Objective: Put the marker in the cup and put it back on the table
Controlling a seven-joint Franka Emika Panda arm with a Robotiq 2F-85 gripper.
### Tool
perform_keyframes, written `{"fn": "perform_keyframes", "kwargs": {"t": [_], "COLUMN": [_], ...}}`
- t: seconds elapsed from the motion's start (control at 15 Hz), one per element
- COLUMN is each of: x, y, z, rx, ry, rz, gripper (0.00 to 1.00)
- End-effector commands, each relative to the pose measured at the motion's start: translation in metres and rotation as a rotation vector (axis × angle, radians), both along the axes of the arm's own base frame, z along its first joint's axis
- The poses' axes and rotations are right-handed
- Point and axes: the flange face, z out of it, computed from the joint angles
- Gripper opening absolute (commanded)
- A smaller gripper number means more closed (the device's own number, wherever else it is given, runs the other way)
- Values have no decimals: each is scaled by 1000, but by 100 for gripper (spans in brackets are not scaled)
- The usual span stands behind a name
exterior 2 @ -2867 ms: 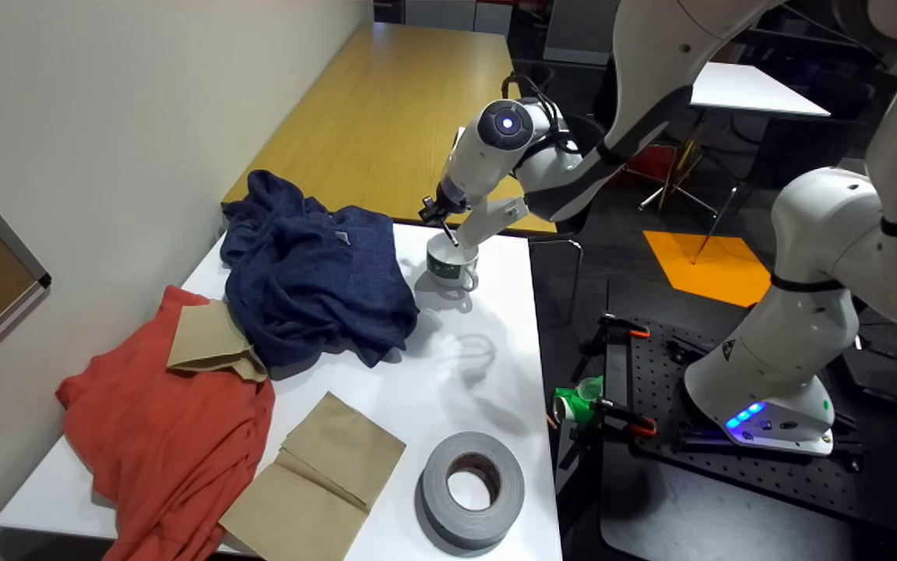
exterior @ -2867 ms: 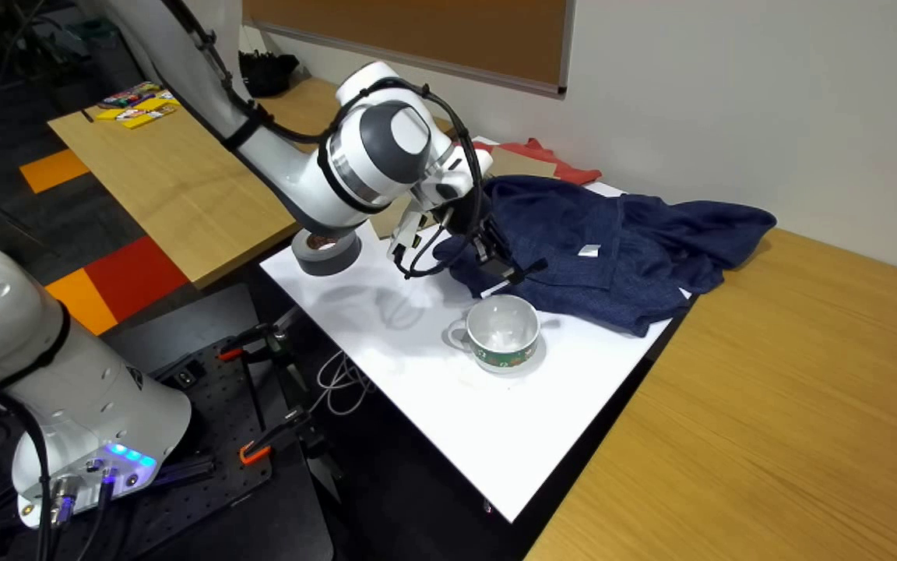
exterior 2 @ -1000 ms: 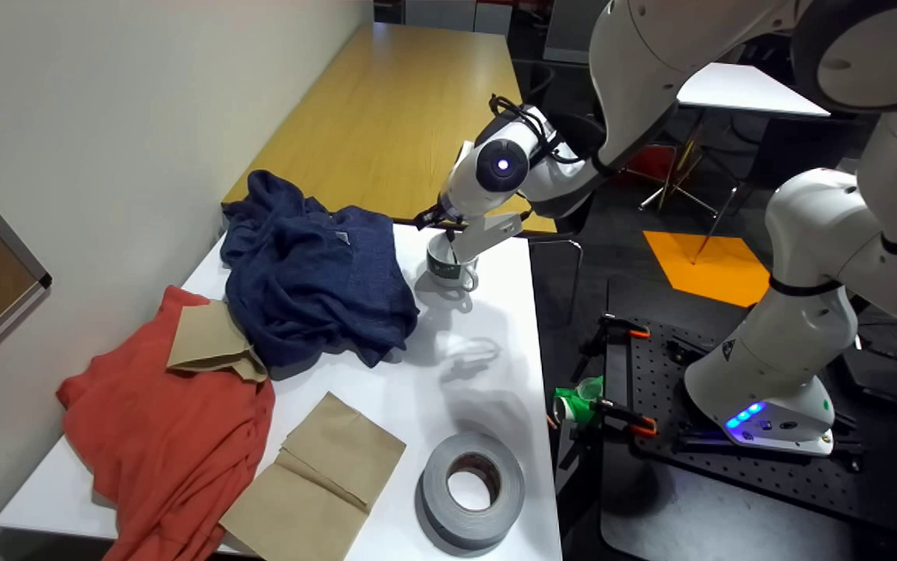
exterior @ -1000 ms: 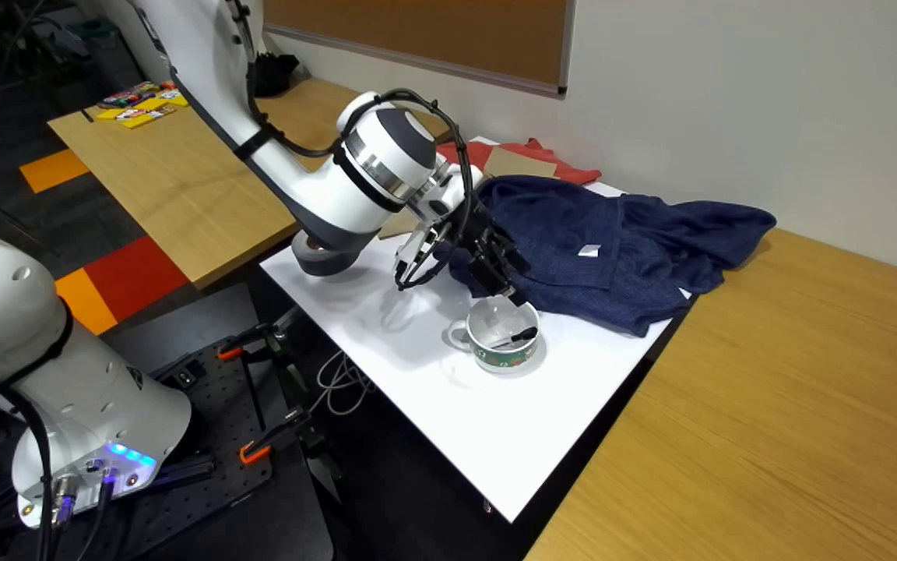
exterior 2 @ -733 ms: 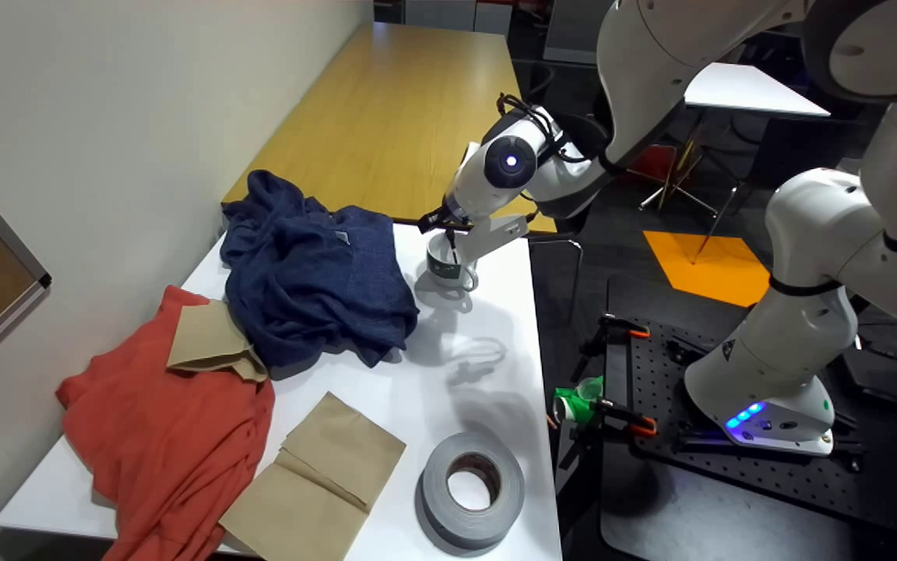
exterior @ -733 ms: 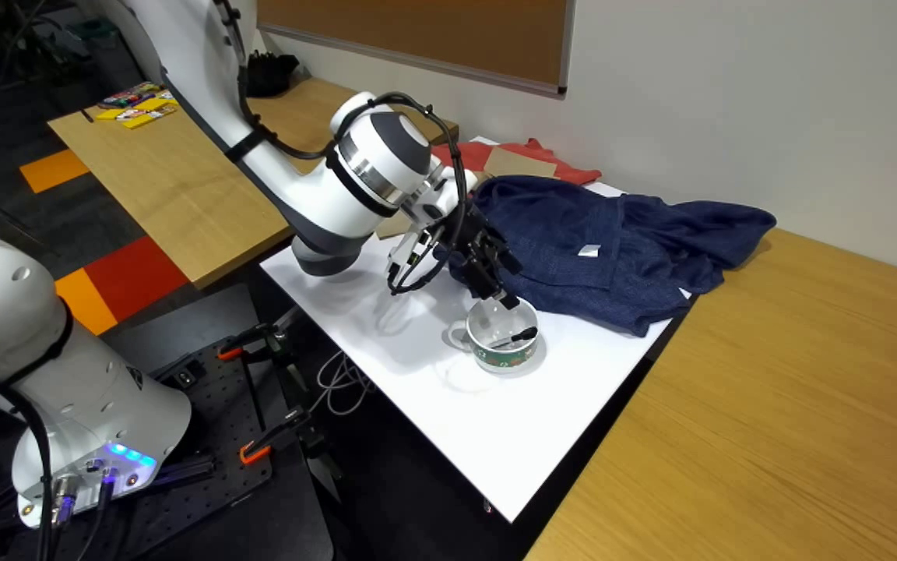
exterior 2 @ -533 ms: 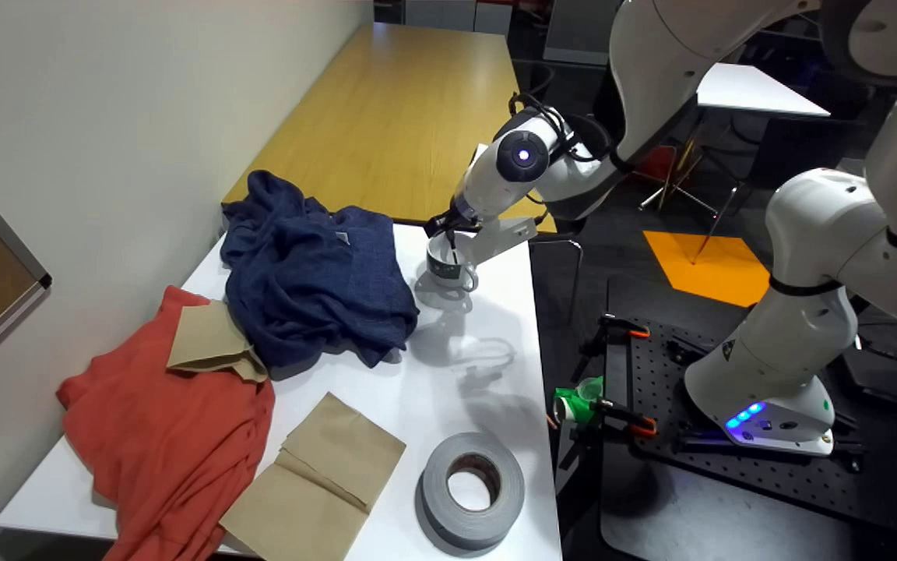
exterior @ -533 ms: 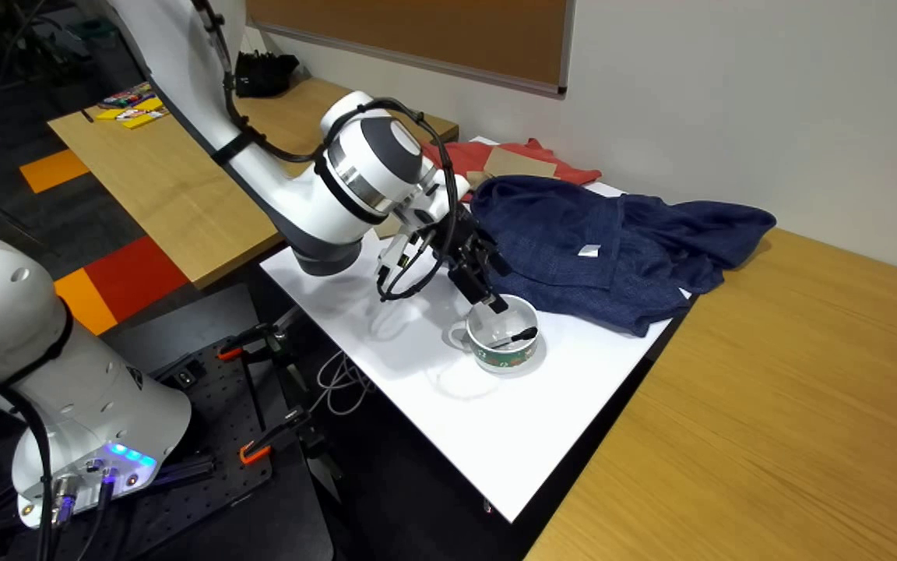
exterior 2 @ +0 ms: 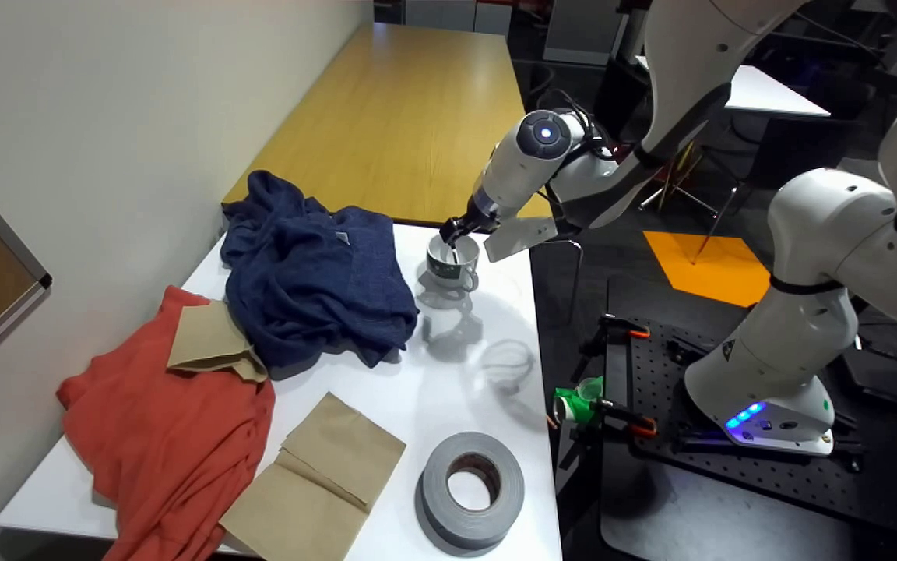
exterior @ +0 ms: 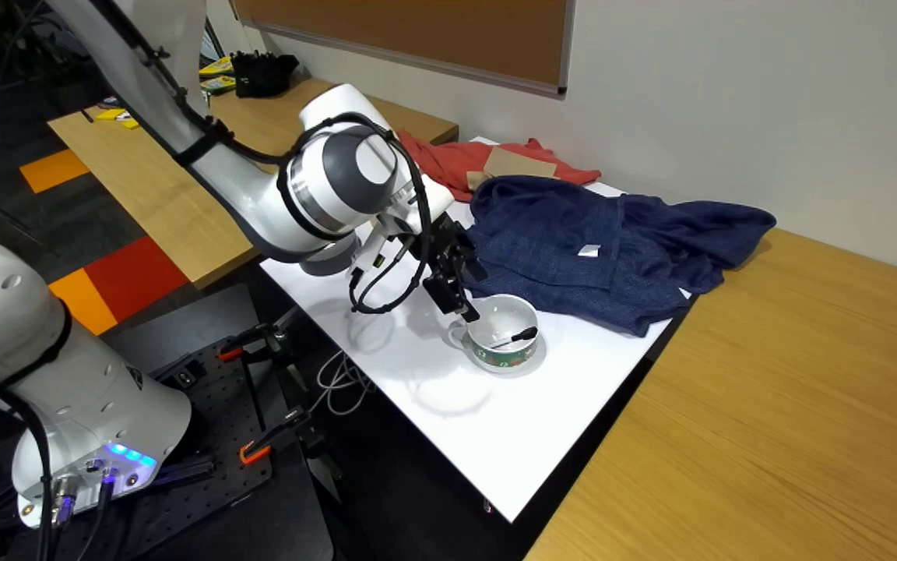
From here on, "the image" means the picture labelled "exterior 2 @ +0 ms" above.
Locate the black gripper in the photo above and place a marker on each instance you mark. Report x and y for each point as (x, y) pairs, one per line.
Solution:
(478, 221)

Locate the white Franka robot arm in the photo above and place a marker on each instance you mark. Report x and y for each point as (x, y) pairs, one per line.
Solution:
(811, 301)

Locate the yellow wooden table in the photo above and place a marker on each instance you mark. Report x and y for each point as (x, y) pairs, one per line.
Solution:
(388, 125)

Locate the dark blue cloth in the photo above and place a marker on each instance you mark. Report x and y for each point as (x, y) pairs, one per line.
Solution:
(311, 283)

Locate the green crumpled item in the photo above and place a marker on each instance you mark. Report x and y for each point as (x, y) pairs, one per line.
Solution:
(580, 398)

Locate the large brown paper bag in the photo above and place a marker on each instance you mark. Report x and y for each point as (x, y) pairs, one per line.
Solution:
(319, 484)

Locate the white background table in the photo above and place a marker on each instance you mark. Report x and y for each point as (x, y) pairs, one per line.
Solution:
(764, 95)

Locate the orange red cloth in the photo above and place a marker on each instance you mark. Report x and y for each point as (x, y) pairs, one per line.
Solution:
(168, 437)

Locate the grey duct tape roll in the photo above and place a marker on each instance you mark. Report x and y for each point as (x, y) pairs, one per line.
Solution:
(468, 488)

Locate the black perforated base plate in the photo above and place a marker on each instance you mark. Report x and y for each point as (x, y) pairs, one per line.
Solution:
(677, 456)

